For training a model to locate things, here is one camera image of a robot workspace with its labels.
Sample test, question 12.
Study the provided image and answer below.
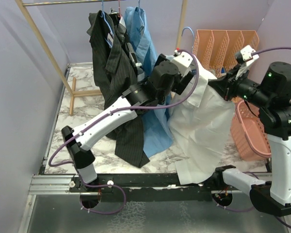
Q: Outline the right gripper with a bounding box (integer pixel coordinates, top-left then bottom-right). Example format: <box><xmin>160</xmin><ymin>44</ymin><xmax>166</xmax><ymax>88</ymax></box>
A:
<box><xmin>209</xmin><ymin>63</ymin><xmax>273</xmax><ymax>108</ymax></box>

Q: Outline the blue wire hanger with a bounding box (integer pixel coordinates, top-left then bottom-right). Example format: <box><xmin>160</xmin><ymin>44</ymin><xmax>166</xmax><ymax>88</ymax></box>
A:
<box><xmin>181</xmin><ymin>26</ymin><xmax>196</xmax><ymax>46</ymax></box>

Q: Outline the white shirt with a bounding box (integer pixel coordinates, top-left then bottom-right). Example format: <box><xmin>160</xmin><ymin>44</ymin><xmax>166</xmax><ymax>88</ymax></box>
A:
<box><xmin>168</xmin><ymin>65</ymin><xmax>235</xmax><ymax>185</ymax></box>

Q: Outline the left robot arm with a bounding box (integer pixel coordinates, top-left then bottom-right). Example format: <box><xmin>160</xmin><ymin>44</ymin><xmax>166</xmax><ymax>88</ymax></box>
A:
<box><xmin>61</xmin><ymin>50</ymin><xmax>197</xmax><ymax>192</ymax></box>

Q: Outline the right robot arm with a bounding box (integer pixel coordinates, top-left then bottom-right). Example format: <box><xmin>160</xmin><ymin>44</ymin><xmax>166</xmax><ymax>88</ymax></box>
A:
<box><xmin>208</xmin><ymin>62</ymin><xmax>291</xmax><ymax>217</ymax></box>

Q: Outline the light blue shirt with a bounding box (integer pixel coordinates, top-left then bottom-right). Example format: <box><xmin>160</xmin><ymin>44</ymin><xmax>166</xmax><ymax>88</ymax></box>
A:
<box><xmin>123</xmin><ymin>6</ymin><xmax>175</xmax><ymax>157</ymax></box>

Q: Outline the black pinstripe shirt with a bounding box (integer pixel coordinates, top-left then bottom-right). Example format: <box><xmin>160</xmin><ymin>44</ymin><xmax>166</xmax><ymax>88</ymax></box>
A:
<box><xmin>87</xmin><ymin>11</ymin><xmax>149</xmax><ymax>168</ymax></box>

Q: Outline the grey plaid shirt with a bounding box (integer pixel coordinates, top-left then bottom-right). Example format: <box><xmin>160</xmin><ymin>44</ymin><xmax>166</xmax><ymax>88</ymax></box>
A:
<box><xmin>109</xmin><ymin>11</ymin><xmax>145</xmax><ymax>82</ymax></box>

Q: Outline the orange file organizer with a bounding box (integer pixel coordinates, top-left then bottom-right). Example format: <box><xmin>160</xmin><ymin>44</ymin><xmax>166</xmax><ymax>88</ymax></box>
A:
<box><xmin>193</xmin><ymin>30</ymin><xmax>259</xmax><ymax>78</ymax></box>

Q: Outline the pink laundry basket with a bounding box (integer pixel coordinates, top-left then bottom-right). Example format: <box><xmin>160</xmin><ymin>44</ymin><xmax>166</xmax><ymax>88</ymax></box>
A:
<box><xmin>230</xmin><ymin>100</ymin><xmax>271</xmax><ymax>161</ymax></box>

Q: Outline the wooden clothes rack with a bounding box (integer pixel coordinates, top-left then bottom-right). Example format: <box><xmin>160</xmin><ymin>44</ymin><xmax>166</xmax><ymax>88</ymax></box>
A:
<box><xmin>14</xmin><ymin>0</ymin><xmax>189</xmax><ymax>116</ymax></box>

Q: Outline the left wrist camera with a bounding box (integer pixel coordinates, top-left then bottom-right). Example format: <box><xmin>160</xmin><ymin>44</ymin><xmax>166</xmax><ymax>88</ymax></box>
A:
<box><xmin>171</xmin><ymin>50</ymin><xmax>193</xmax><ymax>77</ymax></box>

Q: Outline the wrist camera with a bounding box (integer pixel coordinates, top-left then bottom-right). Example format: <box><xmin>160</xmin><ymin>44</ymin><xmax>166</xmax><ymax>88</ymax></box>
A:
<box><xmin>171</xmin><ymin>50</ymin><xmax>193</xmax><ymax>77</ymax></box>
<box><xmin>234</xmin><ymin>45</ymin><xmax>259</xmax><ymax>77</ymax></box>

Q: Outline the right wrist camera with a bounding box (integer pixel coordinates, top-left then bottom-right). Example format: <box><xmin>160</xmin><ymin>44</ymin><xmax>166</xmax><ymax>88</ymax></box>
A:
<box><xmin>234</xmin><ymin>45</ymin><xmax>259</xmax><ymax>77</ymax></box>

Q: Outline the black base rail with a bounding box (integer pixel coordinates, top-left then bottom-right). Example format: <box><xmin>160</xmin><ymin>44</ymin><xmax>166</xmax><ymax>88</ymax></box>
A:
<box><xmin>69</xmin><ymin>173</ymin><xmax>235</xmax><ymax>202</ymax></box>

